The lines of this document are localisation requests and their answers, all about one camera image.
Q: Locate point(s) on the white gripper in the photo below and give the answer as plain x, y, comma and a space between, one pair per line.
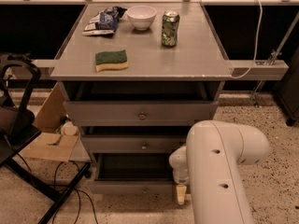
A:
180, 178

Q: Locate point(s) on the grey bottom drawer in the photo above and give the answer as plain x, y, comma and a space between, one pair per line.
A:
132, 173

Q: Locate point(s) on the grey drawer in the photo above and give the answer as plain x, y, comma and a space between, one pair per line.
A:
139, 113
131, 144
132, 173

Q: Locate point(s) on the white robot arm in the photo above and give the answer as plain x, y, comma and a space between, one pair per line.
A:
207, 167

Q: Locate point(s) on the grey middle drawer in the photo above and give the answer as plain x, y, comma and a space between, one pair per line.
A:
131, 144

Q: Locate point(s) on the grey drawer cabinet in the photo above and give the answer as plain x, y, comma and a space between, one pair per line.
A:
193, 70

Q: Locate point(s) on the grey top drawer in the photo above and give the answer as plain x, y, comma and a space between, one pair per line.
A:
139, 113

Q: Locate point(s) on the white roll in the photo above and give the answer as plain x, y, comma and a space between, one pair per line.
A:
69, 129

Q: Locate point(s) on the cardboard box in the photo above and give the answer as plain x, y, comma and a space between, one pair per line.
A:
51, 144

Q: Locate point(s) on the green yellow sponge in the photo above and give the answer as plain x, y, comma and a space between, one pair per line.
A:
111, 60

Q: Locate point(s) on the metal diagonal rod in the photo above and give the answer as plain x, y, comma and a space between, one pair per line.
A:
272, 58

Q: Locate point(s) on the green soda can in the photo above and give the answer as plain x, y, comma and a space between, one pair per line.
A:
170, 22

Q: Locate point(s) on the white bowl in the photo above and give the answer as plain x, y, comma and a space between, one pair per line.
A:
141, 17

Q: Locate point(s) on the blue chip bag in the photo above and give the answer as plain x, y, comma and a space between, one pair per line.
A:
104, 22

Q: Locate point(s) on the black chair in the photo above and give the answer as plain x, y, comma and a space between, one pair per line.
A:
17, 131

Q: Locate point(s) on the grey metal rail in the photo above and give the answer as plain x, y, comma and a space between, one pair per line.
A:
250, 70

